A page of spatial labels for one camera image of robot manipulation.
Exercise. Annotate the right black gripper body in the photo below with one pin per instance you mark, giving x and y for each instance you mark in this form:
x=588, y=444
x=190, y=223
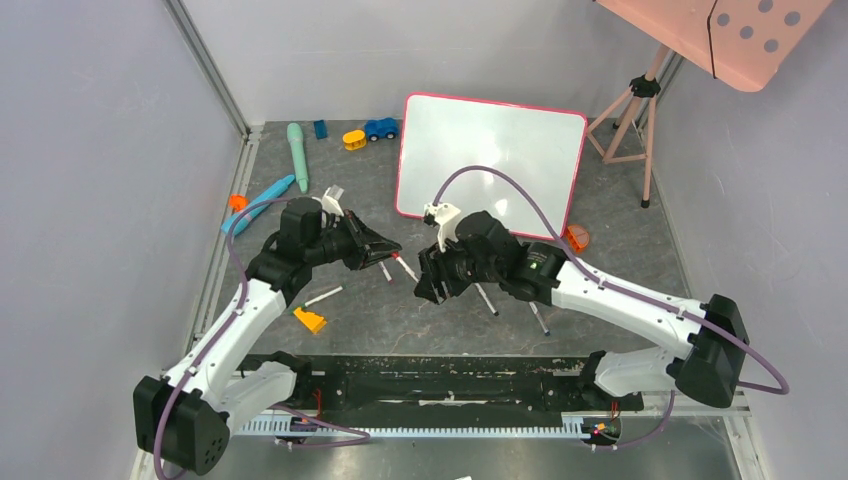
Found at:
x=442, y=270

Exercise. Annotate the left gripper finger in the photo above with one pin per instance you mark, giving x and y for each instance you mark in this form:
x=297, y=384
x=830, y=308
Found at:
x=368, y=258
x=368, y=241

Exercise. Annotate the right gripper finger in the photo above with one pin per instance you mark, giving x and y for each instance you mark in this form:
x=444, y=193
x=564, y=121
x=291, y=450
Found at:
x=428, y=286
x=447, y=282

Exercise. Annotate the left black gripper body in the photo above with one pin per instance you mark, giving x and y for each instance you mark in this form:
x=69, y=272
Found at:
x=340, y=243

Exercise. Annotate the pink framed whiteboard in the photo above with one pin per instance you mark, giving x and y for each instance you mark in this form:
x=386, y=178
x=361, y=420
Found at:
x=518, y=162

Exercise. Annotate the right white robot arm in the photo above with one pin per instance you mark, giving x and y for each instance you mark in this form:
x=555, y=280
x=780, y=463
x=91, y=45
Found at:
x=697, y=347

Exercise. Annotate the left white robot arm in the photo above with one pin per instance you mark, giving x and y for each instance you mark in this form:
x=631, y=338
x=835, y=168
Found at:
x=187, y=416

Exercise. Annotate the purple whiteboard marker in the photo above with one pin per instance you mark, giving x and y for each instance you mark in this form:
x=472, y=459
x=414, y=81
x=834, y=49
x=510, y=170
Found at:
x=386, y=273

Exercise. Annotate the black whiteboard marker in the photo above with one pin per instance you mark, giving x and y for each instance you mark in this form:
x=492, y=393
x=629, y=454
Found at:
x=490, y=305

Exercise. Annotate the green whiteboard marker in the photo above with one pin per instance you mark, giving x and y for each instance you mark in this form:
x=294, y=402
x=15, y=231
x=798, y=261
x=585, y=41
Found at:
x=321, y=297

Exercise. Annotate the blue whiteboard marker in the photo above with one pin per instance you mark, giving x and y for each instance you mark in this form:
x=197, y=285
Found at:
x=537, y=314

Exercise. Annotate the yellow orange plastic block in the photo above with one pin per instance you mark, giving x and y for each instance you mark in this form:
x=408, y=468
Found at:
x=312, y=321

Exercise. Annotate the large blue toy crayon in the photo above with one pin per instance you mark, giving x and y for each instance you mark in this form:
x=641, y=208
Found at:
x=238, y=222

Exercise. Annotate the blue toy car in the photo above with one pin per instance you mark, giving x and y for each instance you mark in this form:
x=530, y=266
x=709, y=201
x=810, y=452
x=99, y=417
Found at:
x=377, y=129

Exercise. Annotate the dark blue small block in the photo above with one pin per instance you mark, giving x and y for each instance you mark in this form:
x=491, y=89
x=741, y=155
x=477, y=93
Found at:
x=320, y=129

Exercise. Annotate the small orange toy piece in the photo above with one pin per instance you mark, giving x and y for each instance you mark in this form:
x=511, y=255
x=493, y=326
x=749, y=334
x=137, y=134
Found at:
x=238, y=203

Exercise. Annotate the large mint toy crayon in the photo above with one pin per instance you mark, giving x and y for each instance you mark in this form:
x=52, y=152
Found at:
x=295, y=137

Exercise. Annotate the orange semicircle toy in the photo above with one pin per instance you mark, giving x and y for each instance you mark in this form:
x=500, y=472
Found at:
x=577, y=237

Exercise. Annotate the pink perforated panel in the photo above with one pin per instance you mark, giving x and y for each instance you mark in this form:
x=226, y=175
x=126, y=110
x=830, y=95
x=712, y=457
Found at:
x=742, y=43

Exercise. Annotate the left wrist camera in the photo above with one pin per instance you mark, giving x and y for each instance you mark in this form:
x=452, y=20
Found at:
x=330, y=201

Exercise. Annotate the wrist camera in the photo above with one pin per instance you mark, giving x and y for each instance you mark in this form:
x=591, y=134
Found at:
x=330, y=201
x=445, y=217

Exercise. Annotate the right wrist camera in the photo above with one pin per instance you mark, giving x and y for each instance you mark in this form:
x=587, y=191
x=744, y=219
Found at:
x=445, y=217

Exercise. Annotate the yellow toy ring block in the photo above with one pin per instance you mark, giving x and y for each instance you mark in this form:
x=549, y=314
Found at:
x=354, y=139

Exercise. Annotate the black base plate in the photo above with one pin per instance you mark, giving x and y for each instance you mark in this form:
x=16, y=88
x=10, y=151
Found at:
x=442, y=391

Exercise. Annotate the white slotted cable duct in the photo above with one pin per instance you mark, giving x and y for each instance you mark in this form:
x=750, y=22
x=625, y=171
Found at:
x=283, y=425

